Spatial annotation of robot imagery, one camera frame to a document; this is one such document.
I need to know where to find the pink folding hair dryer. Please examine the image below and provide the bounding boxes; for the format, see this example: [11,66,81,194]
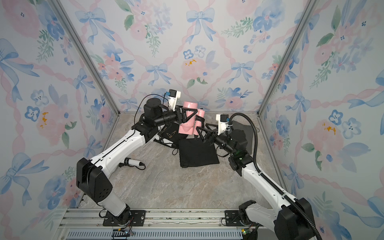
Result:
[179,102,205,136]

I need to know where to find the black pouch with gold logo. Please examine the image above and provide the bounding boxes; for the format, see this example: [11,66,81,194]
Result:
[155,123,188,145]

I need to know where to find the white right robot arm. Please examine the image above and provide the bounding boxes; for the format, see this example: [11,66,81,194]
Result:
[197,127,321,240]

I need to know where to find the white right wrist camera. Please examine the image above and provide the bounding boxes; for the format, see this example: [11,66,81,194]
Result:
[216,114,231,135]

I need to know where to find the aluminium corner post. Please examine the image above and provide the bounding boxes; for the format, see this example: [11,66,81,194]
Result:
[257,0,318,117]
[48,0,120,116]

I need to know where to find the grey fabric drawstring pouch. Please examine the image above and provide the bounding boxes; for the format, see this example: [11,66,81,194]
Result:
[233,121,254,143]

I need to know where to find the aluminium corner post left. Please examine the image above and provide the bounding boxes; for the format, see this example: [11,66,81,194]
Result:
[48,0,120,116]

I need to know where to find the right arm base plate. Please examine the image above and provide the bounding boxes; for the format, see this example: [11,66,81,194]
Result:
[223,210,246,227]

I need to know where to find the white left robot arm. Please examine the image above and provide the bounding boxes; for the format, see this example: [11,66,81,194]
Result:
[76,97,198,225]

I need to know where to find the aluminium corner post right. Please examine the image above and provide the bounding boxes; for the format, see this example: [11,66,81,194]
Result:
[257,0,318,117]

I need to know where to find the black corrugated cable conduit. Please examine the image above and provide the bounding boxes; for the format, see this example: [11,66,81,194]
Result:
[227,112,323,240]

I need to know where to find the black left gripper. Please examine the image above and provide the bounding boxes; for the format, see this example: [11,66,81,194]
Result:
[155,106,197,129]

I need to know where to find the white dryer plug and cord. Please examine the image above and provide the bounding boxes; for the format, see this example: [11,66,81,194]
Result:
[118,158,147,171]

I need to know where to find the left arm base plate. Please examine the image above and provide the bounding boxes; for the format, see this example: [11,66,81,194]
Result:
[103,210,147,227]

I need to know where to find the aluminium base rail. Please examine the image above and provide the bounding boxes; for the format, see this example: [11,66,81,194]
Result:
[52,208,314,240]

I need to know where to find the plain black drawstring pouch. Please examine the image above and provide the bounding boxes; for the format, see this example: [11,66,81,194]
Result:
[179,139,220,168]

